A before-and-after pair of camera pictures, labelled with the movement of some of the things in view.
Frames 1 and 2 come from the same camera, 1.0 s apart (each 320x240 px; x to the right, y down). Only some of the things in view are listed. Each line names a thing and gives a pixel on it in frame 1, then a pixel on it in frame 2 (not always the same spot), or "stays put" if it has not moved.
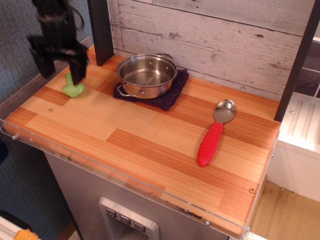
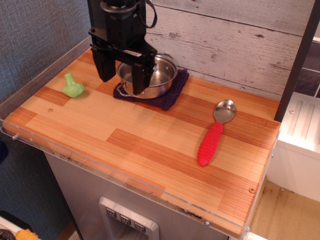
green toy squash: (71, 89) stays put
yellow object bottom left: (26, 234) stays put
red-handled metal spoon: (224, 110) stays put
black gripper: (58, 35) → (124, 38)
